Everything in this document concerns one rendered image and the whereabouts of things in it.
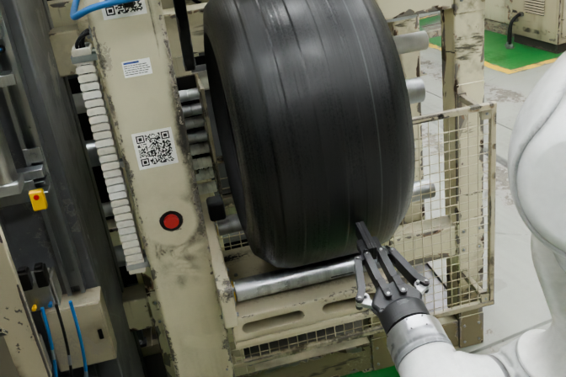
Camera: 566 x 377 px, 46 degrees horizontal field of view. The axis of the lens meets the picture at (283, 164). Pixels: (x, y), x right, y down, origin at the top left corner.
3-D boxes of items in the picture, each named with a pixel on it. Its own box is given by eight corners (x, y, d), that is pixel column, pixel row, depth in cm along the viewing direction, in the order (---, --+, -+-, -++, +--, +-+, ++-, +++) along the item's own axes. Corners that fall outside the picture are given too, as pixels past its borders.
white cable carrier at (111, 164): (129, 275, 136) (70, 50, 116) (129, 262, 141) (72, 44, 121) (151, 270, 137) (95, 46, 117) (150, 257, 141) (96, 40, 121)
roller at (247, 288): (228, 290, 138) (232, 307, 135) (226, 277, 135) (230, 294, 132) (386, 254, 144) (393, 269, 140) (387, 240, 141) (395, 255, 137)
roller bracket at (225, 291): (225, 331, 132) (217, 291, 128) (204, 236, 167) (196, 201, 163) (242, 327, 132) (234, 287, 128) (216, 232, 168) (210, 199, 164)
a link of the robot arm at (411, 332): (397, 349, 94) (382, 317, 98) (396, 385, 100) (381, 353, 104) (457, 333, 95) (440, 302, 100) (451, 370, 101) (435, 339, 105)
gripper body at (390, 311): (438, 308, 100) (413, 264, 107) (385, 321, 99) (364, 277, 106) (435, 338, 105) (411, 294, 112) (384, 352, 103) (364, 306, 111)
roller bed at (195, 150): (149, 209, 173) (124, 103, 161) (146, 186, 186) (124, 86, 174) (223, 193, 176) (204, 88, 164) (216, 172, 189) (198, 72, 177)
